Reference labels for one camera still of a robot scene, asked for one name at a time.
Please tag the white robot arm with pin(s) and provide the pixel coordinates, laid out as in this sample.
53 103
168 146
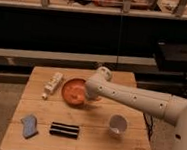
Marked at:
171 108

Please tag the orange ceramic bowl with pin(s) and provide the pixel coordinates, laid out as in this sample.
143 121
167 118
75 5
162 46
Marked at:
73 92

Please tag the white plastic bottle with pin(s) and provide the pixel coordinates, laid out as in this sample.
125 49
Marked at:
52 84

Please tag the white paper cup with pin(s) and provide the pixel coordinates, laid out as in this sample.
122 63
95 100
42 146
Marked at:
117 125

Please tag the wooden table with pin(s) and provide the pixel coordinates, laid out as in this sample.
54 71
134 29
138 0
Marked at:
92 119

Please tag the black striped rectangular object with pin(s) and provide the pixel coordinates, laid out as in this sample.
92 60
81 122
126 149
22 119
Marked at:
64 130

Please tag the black box on right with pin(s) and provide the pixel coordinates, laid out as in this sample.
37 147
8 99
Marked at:
171 57

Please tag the blue sponge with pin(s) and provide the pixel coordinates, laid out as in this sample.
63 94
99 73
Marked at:
29 126

